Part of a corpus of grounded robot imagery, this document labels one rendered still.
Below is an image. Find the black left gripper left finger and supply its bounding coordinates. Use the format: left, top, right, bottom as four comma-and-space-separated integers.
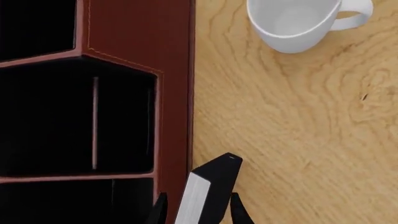
145, 192, 169, 224

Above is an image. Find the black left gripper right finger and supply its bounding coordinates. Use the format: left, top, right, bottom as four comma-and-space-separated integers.
230, 192, 256, 224

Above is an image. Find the red-brown desk caddy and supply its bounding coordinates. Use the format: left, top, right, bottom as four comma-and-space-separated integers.
0, 0, 197, 224

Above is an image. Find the white mug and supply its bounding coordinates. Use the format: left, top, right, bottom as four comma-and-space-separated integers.
246, 0, 374, 54

